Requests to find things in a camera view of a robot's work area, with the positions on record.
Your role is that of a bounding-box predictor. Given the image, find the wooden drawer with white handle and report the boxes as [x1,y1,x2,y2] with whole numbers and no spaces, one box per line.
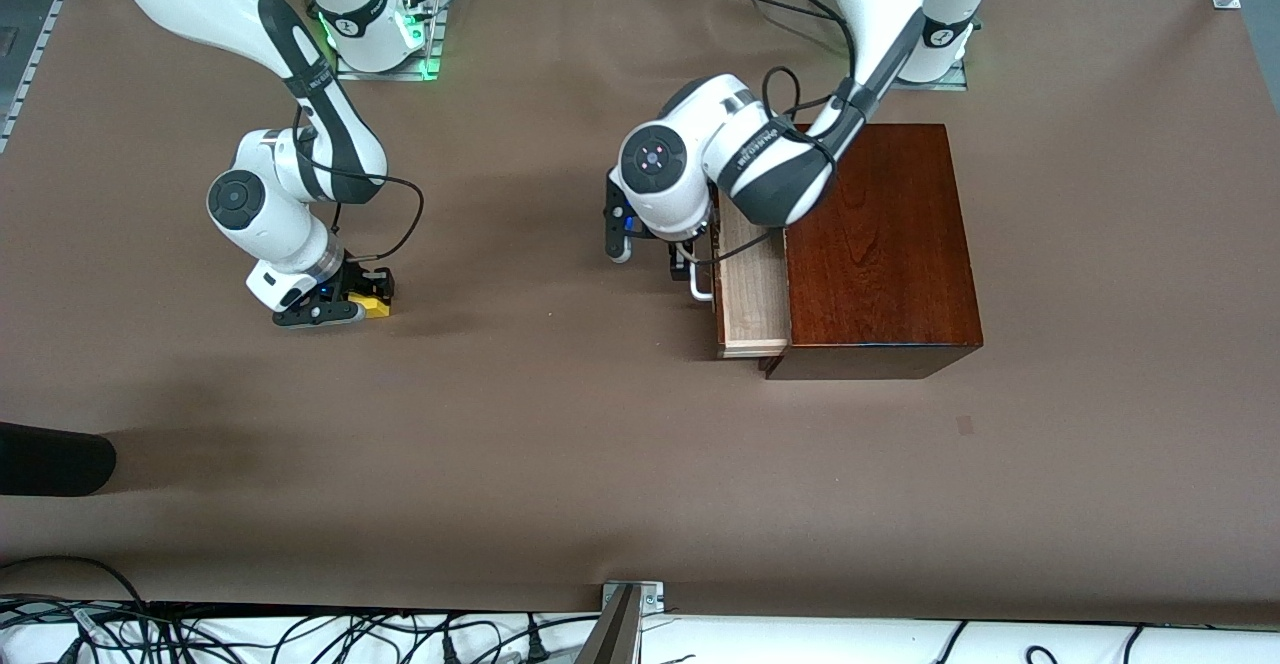
[687,194,793,360]

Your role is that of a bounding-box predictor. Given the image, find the dark brown wooden cabinet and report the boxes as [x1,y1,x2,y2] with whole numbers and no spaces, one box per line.
[757,123,984,382]

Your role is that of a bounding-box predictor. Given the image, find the black cylinder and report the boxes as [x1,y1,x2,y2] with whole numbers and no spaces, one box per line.
[0,421,118,498]

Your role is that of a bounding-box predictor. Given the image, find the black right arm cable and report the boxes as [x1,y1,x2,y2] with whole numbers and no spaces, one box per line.
[290,109,427,266]

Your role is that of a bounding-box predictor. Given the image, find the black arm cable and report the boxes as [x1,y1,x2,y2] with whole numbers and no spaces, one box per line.
[290,109,427,266]
[678,65,863,271]

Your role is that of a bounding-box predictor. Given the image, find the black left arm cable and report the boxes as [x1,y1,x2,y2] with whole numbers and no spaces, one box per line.
[678,65,863,271]

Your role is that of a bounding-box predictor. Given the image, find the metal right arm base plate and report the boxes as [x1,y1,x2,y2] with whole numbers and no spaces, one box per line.
[334,36,442,83]

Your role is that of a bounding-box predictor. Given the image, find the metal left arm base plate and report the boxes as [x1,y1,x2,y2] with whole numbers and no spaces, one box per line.
[890,59,970,93]

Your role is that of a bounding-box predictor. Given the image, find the small metal corner bracket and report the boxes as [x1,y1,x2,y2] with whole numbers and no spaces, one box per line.
[600,579,667,616]

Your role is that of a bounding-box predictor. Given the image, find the tangled black cables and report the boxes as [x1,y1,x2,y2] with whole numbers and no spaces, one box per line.
[0,599,601,664]

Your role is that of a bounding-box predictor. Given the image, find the black arched cable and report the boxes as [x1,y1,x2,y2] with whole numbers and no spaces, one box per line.
[0,555,152,611]

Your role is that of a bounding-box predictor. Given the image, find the aluminium profile post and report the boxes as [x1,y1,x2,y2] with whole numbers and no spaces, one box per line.
[574,584,642,664]

